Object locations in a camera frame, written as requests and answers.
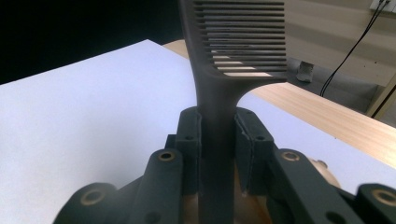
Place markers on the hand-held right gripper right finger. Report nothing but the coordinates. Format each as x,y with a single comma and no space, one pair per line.
253,146

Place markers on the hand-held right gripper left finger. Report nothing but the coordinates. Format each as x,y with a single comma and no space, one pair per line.
190,140

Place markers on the black comb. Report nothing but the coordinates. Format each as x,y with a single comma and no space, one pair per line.
218,124

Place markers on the wooden table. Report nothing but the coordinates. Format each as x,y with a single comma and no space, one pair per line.
327,118

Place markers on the small pale floor scrap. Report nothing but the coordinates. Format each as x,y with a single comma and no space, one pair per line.
305,72

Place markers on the white power strip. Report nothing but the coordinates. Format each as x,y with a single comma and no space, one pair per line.
384,5

